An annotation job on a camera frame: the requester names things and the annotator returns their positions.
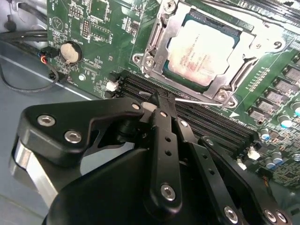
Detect metal CPU socket cover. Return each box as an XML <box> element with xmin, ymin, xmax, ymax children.
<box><xmin>143</xmin><ymin>6</ymin><xmax>282</xmax><ymax>100</ymax></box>

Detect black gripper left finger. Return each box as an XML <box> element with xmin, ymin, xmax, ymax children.
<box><xmin>9</xmin><ymin>91</ymin><xmax>183</xmax><ymax>218</ymax></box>

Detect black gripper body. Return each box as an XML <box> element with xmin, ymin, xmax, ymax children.
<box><xmin>41</xmin><ymin>149</ymin><xmax>218</xmax><ymax>225</ymax></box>

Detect silver CPU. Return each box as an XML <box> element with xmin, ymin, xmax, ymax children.
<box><xmin>162</xmin><ymin>13</ymin><xmax>242</xmax><ymax>91</ymax></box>

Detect metal wire locking lever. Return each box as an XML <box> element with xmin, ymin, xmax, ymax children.
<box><xmin>145</xmin><ymin>13</ymin><xmax>164</xmax><ymax>55</ymax></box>
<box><xmin>138</xmin><ymin>90</ymin><xmax>223</xmax><ymax>106</ymax></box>

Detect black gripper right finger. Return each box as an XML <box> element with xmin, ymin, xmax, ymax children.
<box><xmin>161</xmin><ymin>93</ymin><xmax>294</xmax><ymax>225</ymax></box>

